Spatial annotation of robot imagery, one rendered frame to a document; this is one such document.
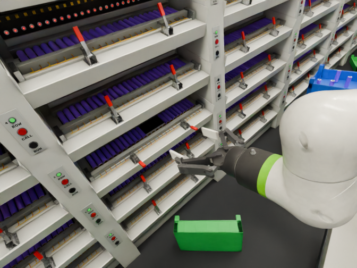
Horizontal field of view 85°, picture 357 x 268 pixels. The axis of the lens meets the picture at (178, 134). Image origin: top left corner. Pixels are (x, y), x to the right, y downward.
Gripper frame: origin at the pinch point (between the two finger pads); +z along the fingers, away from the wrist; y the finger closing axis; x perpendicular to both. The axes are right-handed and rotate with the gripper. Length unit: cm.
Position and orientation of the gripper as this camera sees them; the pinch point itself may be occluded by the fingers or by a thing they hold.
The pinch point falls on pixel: (189, 142)
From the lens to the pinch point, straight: 61.2
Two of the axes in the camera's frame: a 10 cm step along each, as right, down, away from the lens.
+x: -3.0, -8.3, -4.7
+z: -5.9, -2.2, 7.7
